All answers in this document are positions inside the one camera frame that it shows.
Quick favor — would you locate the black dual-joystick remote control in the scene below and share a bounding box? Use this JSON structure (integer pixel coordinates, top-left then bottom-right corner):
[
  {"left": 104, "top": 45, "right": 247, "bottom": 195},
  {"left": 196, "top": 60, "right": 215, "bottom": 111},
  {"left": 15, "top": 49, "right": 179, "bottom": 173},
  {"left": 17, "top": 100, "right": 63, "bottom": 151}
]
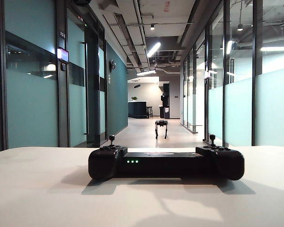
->
[{"left": 88, "top": 134, "right": 246, "bottom": 182}]

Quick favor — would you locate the black quadruped robot dog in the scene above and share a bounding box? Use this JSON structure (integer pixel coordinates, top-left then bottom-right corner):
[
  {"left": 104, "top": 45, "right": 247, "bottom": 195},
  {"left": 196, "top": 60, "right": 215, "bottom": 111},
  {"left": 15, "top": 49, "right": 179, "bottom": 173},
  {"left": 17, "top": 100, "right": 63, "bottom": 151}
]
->
[{"left": 154, "top": 119, "right": 169, "bottom": 140}]

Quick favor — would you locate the lit door display panel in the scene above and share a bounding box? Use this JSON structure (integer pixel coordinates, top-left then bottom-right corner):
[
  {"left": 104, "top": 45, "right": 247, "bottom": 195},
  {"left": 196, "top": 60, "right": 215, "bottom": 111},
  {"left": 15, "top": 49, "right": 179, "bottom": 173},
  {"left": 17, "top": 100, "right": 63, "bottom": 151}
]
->
[{"left": 56, "top": 47, "right": 70, "bottom": 63}]

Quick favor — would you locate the dark counter with white top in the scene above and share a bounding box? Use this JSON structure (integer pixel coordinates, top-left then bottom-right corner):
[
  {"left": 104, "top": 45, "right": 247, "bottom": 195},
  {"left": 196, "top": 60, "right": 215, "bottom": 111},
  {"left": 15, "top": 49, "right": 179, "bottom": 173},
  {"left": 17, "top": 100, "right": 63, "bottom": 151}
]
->
[{"left": 127, "top": 100, "right": 149, "bottom": 119}]

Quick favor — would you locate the tall black kiosk machine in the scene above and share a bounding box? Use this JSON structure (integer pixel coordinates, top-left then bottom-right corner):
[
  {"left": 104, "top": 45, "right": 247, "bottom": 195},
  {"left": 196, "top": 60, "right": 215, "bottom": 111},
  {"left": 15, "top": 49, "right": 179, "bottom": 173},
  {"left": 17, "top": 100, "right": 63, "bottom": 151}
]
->
[{"left": 159, "top": 82, "right": 170, "bottom": 119}]

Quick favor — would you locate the long ceiling tube light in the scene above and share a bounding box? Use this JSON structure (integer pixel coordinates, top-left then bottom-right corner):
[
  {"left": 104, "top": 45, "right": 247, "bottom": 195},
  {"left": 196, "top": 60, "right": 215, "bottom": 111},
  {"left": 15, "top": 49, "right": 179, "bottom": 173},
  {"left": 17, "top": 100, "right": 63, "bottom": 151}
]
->
[
  {"left": 146, "top": 42, "right": 162, "bottom": 58},
  {"left": 136, "top": 69, "right": 157, "bottom": 77}
]

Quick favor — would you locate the black round ceiling dome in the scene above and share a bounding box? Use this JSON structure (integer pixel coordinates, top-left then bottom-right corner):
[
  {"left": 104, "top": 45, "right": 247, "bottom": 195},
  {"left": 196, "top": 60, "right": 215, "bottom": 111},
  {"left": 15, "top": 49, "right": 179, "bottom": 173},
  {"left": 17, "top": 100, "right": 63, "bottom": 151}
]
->
[{"left": 70, "top": 0, "right": 93, "bottom": 6}]

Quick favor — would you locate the long vertical door handle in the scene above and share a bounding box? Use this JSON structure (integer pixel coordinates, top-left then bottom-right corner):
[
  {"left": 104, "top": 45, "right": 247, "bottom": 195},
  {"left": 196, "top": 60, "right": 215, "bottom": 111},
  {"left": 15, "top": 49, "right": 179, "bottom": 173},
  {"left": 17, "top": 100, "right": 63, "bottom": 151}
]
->
[{"left": 81, "top": 42, "right": 89, "bottom": 136}]

